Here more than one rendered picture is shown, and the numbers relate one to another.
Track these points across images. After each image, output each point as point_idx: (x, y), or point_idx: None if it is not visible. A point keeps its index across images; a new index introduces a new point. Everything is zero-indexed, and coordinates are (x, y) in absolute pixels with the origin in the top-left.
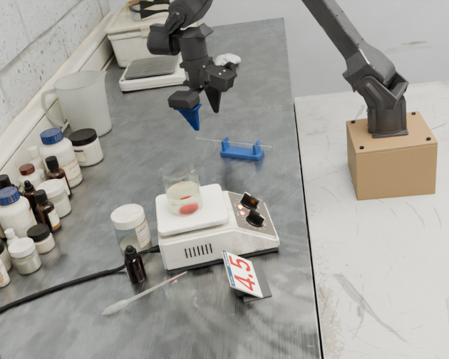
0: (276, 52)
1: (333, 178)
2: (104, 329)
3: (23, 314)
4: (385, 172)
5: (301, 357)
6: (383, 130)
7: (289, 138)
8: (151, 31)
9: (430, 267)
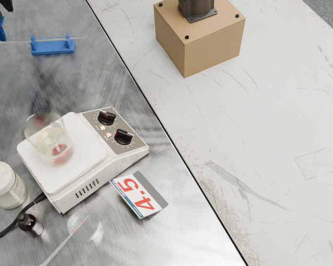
0: None
1: (151, 58)
2: None
3: None
4: (205, 52)
5: (222, 256)
6: (197, 14)
7: (89, 18)
8: None
9: (269, 132)
